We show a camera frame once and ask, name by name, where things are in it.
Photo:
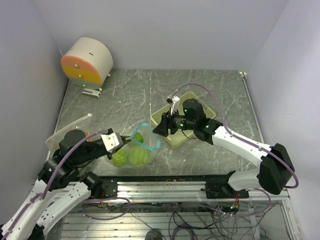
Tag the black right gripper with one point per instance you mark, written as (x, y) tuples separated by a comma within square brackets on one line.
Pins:
[(162, 128)]

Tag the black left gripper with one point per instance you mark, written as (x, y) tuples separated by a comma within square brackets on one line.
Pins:
[(109, 154)]

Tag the small green cabbage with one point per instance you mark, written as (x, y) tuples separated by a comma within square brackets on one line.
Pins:
[(138, 137)]

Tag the green custard apple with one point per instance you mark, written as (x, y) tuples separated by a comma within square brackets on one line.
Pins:
[(120, 158)]

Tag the clear blue-zipper plastic bag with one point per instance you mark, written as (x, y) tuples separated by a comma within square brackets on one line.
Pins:
[(151, 142)]

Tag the light green cabbage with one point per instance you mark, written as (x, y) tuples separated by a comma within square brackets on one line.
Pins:
[(139, 156)]

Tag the clear polka dot zip bag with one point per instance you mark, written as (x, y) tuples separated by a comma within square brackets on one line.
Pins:
[(84, 124)]

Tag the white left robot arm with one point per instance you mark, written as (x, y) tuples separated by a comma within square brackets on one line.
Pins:
[(58, 188)]

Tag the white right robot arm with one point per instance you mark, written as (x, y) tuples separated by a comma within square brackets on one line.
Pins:
[(274, 167)]

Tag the round cream drawer cabinet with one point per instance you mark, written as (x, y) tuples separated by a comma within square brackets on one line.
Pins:
[(87, 63)]

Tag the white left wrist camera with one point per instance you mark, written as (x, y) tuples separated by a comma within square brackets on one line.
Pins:
[(112, 141)]

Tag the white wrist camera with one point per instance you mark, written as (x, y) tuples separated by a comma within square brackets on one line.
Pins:
[(174, 102), (112, 141)]

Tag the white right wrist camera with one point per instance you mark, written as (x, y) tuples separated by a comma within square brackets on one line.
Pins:
[(174, 102)]

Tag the small white metal bracket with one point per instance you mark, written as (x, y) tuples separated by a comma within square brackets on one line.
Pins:
[(91, 93)]

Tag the aluminium rail base frame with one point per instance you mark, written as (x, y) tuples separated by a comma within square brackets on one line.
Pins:
[(152, 189)]

